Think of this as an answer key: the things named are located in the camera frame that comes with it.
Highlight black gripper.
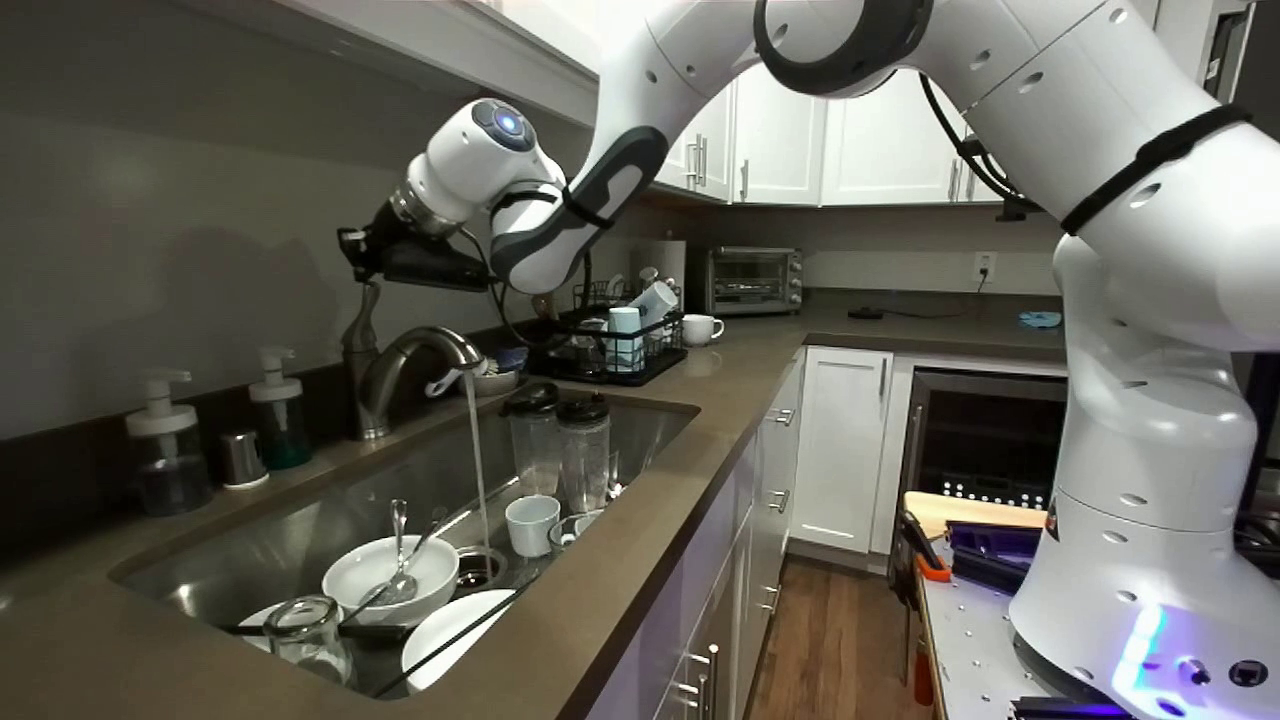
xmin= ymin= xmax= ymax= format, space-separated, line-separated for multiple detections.
xmin=330 ymin=185 xmax=440 ymax=285

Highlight brushed steel faucet spout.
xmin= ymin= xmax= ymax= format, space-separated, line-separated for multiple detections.
xmin=357 ymin=322 xmax=490 ymax=450

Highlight beige sponge holder bowl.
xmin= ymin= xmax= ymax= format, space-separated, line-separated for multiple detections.
xmin=464 ymin=355 xmax=523 ymax=402

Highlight green soap dispenser white pump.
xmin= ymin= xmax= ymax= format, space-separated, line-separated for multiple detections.
xmin=246 ymin=348 xmax=321 ymax=474

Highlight white upper cabinet over sink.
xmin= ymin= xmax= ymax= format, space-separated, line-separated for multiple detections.
xmin=173 ymin=0 xmax=603 ymax=132

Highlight small silver cup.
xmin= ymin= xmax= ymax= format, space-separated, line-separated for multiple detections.
xmin=217 ymin=430 xmax=271 ymax=493

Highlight clear jar black lid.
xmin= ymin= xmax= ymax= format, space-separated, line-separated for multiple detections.
xmin=498 ymin=380 xmax=565 ymax=495
xmin=551 ymin=396 xmax=615 ymax=519

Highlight clear soap dispenser white pump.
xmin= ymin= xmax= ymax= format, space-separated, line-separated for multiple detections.
xmin=125 ymin=369 xmax=217 ymax=519

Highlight light blue cup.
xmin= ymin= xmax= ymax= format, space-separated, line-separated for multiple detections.
xmin=603 ymin=299 xmax=652 ymax=380

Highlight stainless steel sink basin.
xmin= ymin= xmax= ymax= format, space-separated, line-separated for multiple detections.
xmin=113 ymin=391 xmax=704 ymax=704

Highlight metal spoon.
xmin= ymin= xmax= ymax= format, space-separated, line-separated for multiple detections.
xmin=386 ymin=495 xmax=419 ymax=605

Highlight white tilted cup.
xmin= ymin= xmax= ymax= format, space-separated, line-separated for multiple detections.
xmin=633 ymin=274 xmax=683 ymax=331

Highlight white bowl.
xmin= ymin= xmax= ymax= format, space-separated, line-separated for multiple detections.
xmin=315 ymin=533 xmax=464 ymax=634

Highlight white mug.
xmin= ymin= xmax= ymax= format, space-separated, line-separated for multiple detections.
xmin=498 ymin=493 xmax=573 ymax=566
xmin=678 ymin=311 xmax=731 ymax=351

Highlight dark long utensil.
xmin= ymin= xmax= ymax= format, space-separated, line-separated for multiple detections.
xmin=336 ymin=524 xmax=464 ymax=634

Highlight small round cup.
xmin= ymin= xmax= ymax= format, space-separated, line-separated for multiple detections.
xmin=254 ymin=593 xmax=351 ymax=674

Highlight white plate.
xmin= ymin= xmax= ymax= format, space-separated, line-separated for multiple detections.
xmin=396 ymin=584 xmax=521 ymax=697

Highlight silver toaster oven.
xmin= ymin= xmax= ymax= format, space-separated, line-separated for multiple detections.
xmin=700 ymin=241 xmax=809 ymax=322

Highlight grey lower cabinet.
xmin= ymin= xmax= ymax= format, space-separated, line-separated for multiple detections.
xmin=584 ymin=351 xmax=809 ymax=720

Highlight white upper cabinets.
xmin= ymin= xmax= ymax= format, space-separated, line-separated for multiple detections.
xmin=657 ymin=63 xmax=1032 ymax=213

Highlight white lower cabinet door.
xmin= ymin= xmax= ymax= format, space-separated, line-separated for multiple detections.
xmin=786 ymin=343 xmax=921 ymax=561

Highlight orange black clamp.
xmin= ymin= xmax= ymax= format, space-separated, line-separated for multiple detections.
xmin=903 ymin=513 xmax=959 ymax=588

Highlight light wooden plank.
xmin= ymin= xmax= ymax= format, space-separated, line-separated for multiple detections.
xmin=901 ymin=487 xmax=1051 ymax=539

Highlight white perforated robot table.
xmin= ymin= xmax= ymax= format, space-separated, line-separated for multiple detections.
xmin=916 ymin=574 xmax=1070 ymax=720

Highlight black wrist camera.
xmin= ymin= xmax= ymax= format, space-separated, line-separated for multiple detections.
xmin=381 ymin=241 xmax=490 ymax=293

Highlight black wire dish rack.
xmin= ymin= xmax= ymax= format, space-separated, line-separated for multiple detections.
xmin=523 ymin=299 xmax=692 ymax=391

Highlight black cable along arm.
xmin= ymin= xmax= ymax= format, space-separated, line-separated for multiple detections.
xmin=449 ymin=72 xmax=1036 ymax=337

